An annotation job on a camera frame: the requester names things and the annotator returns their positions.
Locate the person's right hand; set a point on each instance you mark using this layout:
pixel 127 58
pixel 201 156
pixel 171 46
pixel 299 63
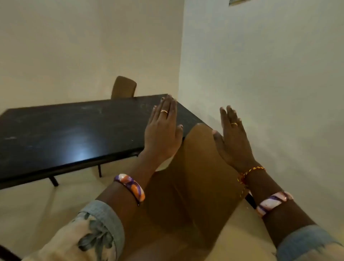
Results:
pixel 233 145

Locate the person's left hand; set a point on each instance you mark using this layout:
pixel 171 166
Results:
pixel 161 134

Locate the brown chair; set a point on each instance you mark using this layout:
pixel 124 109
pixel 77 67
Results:
pixel 188 177
pixel 123 87

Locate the person's right forearm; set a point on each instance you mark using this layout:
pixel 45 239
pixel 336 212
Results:
pixel 285 217

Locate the person's left forearm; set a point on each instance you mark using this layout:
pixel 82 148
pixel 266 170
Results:
pixel 113 207

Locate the orange purple bangle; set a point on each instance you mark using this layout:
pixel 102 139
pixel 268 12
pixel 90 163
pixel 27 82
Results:
pixel 131 186

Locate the white purple bangle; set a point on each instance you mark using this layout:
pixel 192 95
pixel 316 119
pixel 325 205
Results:
pixel 271 201

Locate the black table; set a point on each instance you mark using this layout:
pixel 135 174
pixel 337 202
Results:
pixel 67 134

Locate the wall picture frame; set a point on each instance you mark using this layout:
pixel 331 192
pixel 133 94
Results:
pixel 237 2

